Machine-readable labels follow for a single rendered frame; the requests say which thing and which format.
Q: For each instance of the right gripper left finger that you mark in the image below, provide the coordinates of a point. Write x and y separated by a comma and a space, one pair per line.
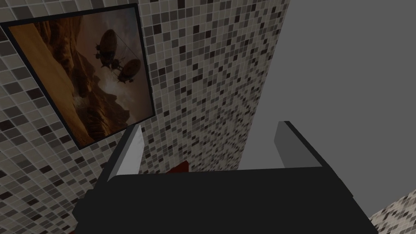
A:
128, 156

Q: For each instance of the framed brown airship picture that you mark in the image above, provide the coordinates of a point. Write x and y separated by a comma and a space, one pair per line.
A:
87, 74

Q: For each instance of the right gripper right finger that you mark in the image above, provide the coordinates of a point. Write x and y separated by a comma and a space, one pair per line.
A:
297, 149

